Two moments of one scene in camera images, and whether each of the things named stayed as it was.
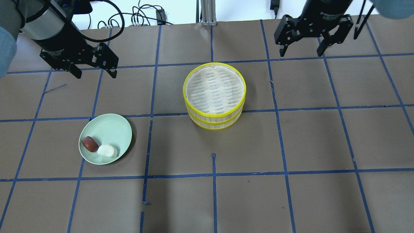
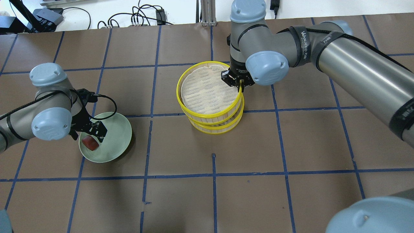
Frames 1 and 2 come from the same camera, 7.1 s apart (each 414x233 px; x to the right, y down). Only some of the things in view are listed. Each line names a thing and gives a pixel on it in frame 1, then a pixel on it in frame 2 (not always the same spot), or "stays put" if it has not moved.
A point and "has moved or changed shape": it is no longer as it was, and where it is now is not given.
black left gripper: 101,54 to 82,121
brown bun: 90,144 stays put
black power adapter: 161,16 stays put
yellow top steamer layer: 214,90 has moved or changed shape
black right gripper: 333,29 to 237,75
